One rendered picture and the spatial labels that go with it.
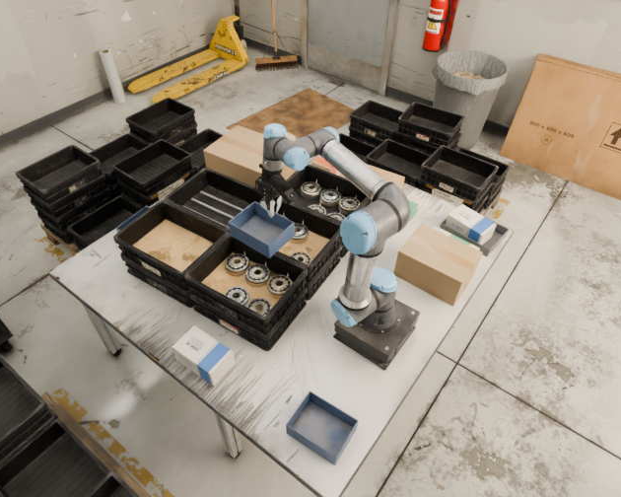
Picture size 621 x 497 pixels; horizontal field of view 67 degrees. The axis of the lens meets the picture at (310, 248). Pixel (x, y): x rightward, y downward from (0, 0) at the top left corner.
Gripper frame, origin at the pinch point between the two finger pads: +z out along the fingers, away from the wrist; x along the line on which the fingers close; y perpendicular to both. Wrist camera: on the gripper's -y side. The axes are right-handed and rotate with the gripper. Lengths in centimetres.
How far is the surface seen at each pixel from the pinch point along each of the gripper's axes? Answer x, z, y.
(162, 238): 16, 32, 51
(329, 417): 27, 47, -55
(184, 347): 45, 40, 1
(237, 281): 12.6, 31.6, 7.0
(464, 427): -49, 107, -94
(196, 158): -78, 63, 142
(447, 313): -41, 37, -66
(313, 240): -26.7, 25.9, -1.9
